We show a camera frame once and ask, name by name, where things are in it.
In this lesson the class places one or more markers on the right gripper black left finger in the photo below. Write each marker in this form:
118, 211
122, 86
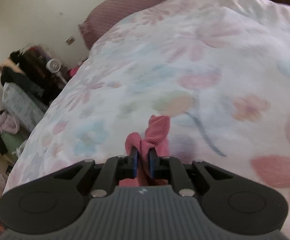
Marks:
55, 201

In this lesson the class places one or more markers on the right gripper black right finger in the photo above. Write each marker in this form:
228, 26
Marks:
230, 201

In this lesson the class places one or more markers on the pink ribbed knit garment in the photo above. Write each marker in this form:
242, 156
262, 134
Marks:
156, 137

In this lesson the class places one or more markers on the pile of clothes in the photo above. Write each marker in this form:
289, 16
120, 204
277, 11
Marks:
28, 89

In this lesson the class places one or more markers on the white floral fleece blanket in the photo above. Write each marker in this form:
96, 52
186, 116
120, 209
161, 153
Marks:
220, 69

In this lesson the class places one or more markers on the white handheld fan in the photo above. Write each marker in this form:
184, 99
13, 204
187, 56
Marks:
54, 66

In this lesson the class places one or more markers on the mauve ribbed pillow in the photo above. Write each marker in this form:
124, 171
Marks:
107, 14

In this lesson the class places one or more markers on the wall outlet plate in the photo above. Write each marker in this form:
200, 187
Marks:
70, 40

